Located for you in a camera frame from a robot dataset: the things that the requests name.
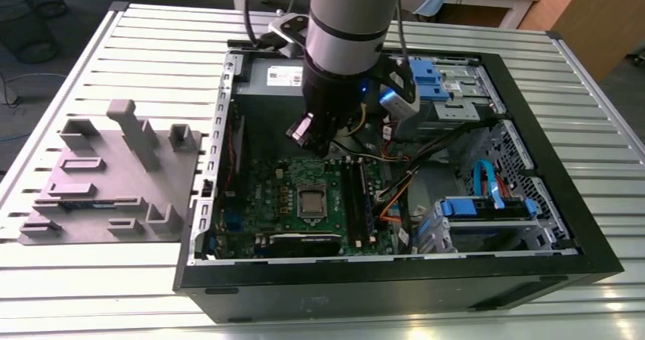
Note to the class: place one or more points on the metal locking lever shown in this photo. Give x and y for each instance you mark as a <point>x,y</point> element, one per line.
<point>329,200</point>

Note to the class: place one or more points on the silver CPU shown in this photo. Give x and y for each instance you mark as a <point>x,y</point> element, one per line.
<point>312,201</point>

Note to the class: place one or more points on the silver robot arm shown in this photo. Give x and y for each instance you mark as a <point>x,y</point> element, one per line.
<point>348,15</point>

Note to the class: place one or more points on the grey plastic parts rack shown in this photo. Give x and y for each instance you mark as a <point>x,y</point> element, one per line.
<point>125,192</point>

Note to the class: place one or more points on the black graphics card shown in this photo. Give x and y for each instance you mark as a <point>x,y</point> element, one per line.
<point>303,243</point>

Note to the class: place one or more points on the pale blue plastic bracket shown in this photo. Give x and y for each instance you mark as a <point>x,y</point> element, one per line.
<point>423,234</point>

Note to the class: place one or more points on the black mesh bin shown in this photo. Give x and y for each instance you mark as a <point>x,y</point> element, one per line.
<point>29,34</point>

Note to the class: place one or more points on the metal disk bay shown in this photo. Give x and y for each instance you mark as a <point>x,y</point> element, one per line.
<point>504,223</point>

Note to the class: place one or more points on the grey power supply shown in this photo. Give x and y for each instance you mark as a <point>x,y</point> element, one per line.
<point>277,76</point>

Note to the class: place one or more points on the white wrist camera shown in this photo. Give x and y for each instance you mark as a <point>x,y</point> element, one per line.
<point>397,106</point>
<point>289,26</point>

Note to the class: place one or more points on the blue drive carrier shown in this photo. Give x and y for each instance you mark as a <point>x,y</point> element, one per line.
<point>428,70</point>

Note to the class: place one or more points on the black RAM stick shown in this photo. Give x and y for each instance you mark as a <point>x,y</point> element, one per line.
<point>367,200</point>

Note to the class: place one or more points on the green motherboard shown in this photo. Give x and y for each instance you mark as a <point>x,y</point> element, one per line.
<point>267,204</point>

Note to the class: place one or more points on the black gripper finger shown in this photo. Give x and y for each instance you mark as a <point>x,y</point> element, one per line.
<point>303,130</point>

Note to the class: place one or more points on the RAM stick with blue label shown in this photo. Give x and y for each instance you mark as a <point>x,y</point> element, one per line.
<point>88,205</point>

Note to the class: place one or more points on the brown wooden cabinet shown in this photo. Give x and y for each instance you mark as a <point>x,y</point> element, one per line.
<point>604,22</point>

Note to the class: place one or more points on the black RAM slot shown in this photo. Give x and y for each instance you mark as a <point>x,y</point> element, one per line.
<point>351,200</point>

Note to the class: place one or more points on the metal drive cage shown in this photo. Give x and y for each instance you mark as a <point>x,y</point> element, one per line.
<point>453,113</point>

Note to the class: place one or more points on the black PC case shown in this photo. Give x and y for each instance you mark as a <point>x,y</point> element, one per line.
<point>352,291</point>

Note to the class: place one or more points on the blue disk carrier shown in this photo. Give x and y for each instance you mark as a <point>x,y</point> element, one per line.
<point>461,208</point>

